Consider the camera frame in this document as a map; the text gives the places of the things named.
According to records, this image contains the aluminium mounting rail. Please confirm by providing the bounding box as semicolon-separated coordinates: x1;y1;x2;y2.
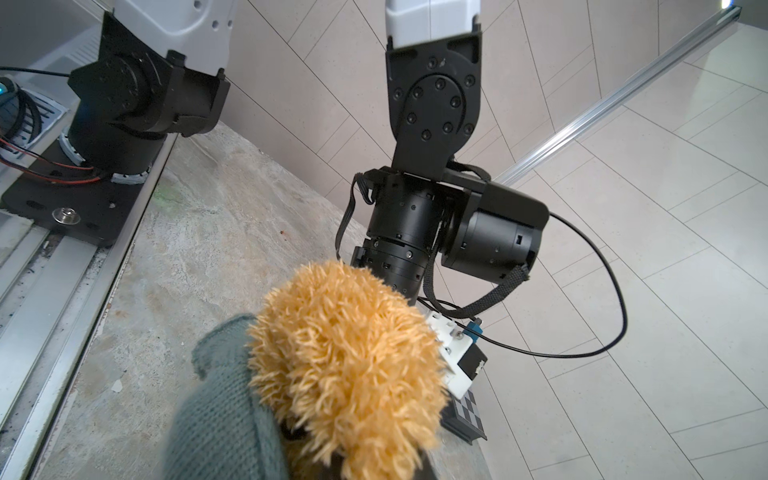
1;15;182;479

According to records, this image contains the tan teddy bear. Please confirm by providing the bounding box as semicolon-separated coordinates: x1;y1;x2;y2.
247;260;448;479

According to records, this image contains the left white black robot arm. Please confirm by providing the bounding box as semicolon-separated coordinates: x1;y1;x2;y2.
59;1;550;318

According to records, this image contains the folded black white chessboard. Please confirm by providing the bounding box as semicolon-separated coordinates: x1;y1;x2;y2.
440;390;487;444

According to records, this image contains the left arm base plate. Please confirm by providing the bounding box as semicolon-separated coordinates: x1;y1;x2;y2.
1;126;167;247

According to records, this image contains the grey-green teddy sweater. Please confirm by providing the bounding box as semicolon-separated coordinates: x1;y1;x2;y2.
161;313;290;479

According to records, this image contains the left black camera cable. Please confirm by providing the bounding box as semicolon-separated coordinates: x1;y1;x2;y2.
419;211;630;361

